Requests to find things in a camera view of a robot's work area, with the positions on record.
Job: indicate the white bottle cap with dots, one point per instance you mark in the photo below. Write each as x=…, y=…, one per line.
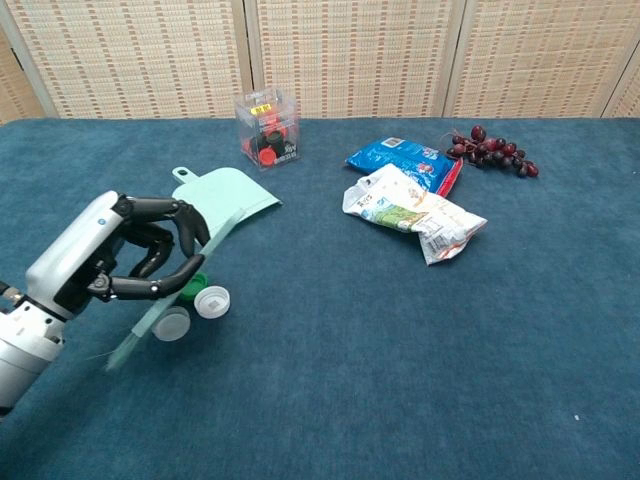
x=212, y=302
x=172, y=325

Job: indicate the green bottle cap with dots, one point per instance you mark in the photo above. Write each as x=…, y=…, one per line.
x=197, y=286

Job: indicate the blue table cloth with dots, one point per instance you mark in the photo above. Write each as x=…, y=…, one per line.
x=400, y=350

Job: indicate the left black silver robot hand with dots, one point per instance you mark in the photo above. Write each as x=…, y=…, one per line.
x=70, y=250

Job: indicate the woven bamboo screen panel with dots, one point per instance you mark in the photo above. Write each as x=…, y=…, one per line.
x=360, y=60
x=15, y=90
x=627, y=100
x=140, y=60
x=540, y=60

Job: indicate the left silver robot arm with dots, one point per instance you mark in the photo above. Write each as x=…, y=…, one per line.
x=20, y=350

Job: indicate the blue snack bag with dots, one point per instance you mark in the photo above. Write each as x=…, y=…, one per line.
x=395, y=155

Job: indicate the clear plastic box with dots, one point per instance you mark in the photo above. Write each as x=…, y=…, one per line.
x=267, y=130

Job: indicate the dark red grape bunch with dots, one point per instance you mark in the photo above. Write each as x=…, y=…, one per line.
x=495, y=150

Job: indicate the white snack bag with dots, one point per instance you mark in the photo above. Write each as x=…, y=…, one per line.
x=425, y=215

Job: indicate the mint green dustpan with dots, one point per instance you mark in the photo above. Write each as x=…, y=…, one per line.
x=225, y=195

